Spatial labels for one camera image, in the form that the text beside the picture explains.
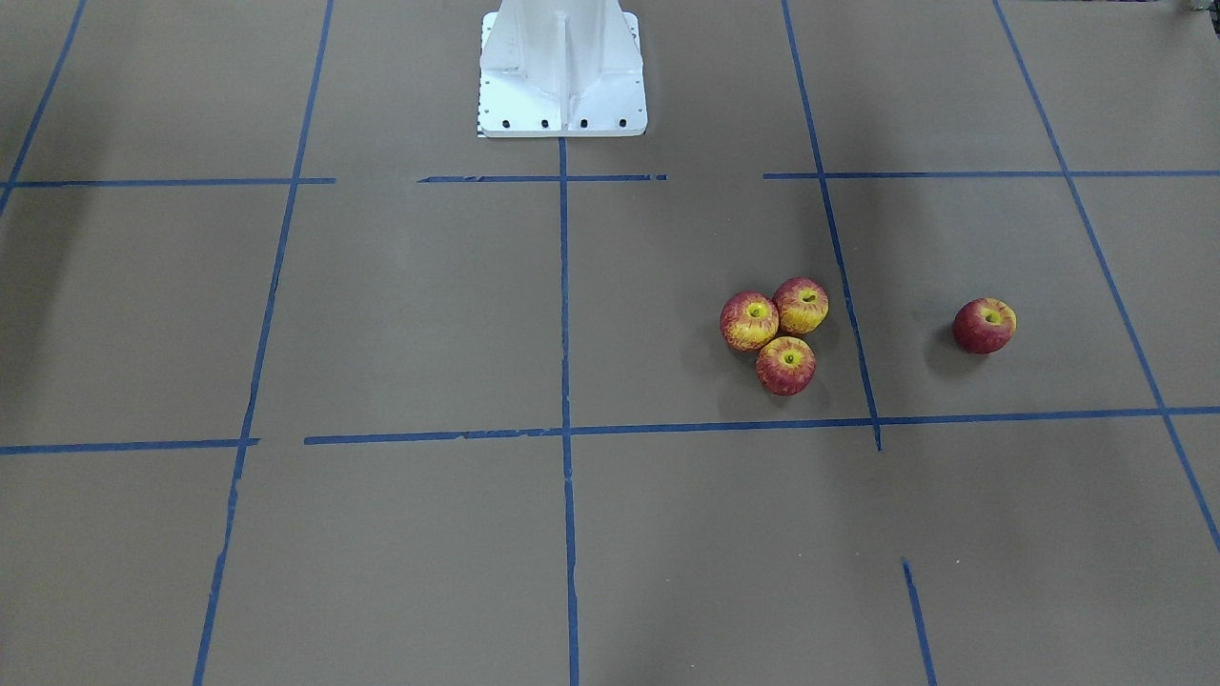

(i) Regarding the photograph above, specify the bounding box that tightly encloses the red apple lone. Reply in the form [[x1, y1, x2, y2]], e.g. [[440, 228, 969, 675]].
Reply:
[[952, 298, 1017, 354]]

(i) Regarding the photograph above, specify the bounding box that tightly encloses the red yellow apple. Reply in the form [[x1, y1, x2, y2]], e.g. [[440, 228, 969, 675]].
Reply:
[[771, 276, 830, 337], [719, 291, 780, 352], [755, 337, 817, 395]]

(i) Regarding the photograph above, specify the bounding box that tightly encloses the red yellow apple front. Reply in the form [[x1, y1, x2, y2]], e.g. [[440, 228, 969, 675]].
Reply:
[[755, 337, 817, 395]]

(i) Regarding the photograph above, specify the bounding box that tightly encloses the red yellow apple rear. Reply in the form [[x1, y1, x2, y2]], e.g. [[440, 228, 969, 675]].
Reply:
[[771, 276, 830, 337]]

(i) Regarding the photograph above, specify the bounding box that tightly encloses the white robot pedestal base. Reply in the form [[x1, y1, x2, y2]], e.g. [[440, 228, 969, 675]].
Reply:
[[477, 1, 649, 138]]

